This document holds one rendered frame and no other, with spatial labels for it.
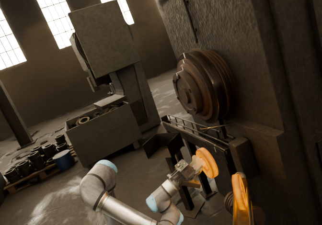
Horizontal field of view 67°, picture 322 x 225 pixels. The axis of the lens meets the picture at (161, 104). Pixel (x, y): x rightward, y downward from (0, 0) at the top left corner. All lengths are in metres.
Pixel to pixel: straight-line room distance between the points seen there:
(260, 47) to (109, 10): 3.21
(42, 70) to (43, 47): 0.96
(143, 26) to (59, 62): 4.10
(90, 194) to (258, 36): 1.00
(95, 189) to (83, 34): 3.04
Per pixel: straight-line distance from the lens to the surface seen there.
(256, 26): 1.16
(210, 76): 1.31
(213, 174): 1.23
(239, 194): 1.16
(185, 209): 2.38
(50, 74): 11.42
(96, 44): 3.95
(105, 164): 1.27
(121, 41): 4.06
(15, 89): 11.67
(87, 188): 1.19
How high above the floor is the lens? 1.47
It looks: 14 degrees down
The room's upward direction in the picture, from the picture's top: 21 degrees counter-clockwise
